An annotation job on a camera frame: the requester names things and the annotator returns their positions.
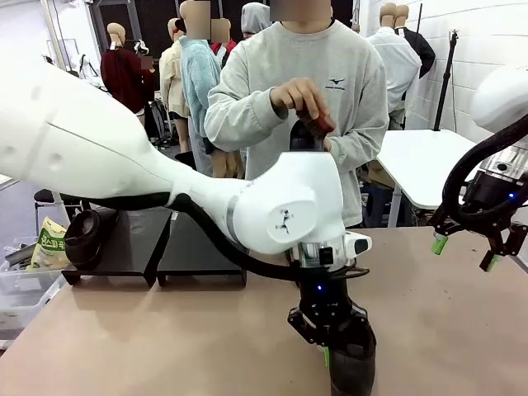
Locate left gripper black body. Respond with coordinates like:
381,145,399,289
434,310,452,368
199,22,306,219
296,269,355,328

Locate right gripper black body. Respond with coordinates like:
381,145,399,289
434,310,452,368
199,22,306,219
464,169,528,233

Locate reddish brown shoe brush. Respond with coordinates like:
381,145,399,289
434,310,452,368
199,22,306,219
296,105,336,134

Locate person's right forearm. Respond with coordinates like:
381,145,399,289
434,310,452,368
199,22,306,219
205,84,285,153

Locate person's left forearm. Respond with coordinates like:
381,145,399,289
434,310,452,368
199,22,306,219
329,119,391,174

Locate person's right hand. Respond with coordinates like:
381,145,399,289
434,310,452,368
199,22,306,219
270,77,323,121

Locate black tripod pole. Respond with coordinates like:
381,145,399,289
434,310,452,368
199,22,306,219
432,29,461,132

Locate mannequin in white shirt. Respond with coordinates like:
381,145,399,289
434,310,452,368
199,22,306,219
365,2,422,129

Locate mannequin in black jacket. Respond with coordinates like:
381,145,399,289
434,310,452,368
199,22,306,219
394,4,437,79

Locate black boots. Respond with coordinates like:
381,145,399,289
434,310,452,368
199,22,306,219
175,150,199,169

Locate person in grey sweatshirt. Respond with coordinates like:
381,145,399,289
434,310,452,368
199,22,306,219
204,0,391,229

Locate figure in light blue fleece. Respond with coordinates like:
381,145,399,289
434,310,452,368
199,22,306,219
179,0,224,166

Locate mannequin in beige shirt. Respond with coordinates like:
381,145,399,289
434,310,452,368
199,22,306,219
158,18,193,156

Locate figure in red jacket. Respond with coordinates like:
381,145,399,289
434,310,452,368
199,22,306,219
210,18,238,69

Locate yellow green printed bag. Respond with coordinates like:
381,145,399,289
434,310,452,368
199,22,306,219
26,216,71,271

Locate mannequin in grey hoodie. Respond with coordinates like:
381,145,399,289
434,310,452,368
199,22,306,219
241,2,271,40

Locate translucent plastic bin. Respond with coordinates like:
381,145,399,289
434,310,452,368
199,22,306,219
0,247,67,331

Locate person in dark top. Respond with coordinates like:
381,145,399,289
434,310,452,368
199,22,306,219
139,56,158,83

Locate mannequin in maroon sweater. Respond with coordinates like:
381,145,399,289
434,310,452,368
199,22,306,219
100,22,160,116

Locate left arm black cable sleeve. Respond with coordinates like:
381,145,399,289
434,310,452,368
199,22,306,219
61,192,370,284

